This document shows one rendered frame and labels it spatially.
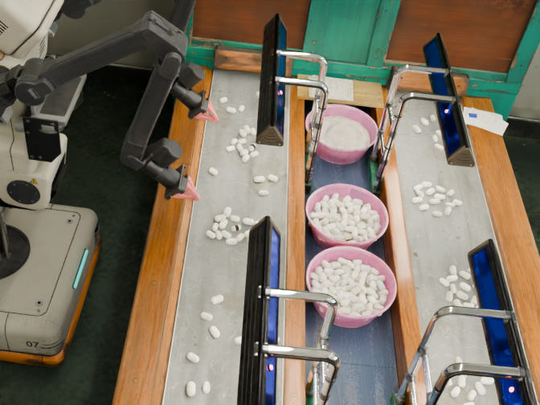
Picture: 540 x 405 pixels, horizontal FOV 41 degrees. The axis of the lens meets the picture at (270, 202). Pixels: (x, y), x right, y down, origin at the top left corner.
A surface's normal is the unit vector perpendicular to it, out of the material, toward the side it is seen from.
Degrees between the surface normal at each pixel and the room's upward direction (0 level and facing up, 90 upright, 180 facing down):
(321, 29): 90
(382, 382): 0
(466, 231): 0
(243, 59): 67
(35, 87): 94
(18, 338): 90
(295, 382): 0
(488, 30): 90
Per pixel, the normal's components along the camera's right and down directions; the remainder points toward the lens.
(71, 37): -0.07, 0.69
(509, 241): 0.11, -0.71
